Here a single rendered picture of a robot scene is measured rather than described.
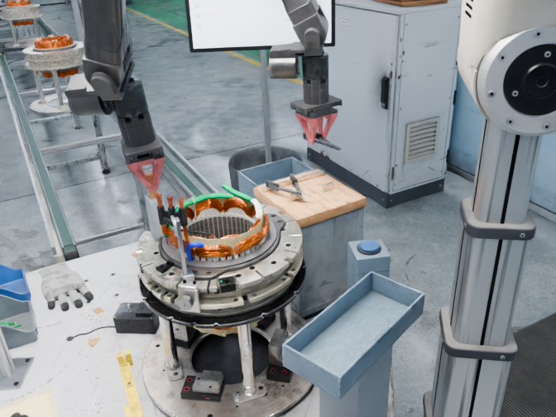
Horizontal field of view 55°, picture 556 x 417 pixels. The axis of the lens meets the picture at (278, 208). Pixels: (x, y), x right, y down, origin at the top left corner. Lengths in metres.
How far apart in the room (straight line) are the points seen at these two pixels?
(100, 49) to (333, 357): 0.58
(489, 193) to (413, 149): 2.49
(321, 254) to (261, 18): 1.01
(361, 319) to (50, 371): 0.71
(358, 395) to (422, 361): 1.49
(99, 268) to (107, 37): 0.91
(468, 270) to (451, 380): 0.25
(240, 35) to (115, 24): 1.19
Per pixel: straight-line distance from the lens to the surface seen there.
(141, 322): 1.32
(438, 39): 3.31
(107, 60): 0.87
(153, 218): 1.04
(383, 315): 0.96
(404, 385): 2.28
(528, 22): 0.78
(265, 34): 1.98
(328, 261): 1.27
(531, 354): 2.52
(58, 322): 1.46
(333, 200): 1.23
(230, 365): 1.22
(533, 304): 2.82
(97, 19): 0.83
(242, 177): 1.38
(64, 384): 1.28
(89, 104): 0.97
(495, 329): 1.08
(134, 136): 0.96
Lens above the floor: 1.63
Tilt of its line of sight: 28 degrees down
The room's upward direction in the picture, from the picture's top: 3 degrees counter-clockwise
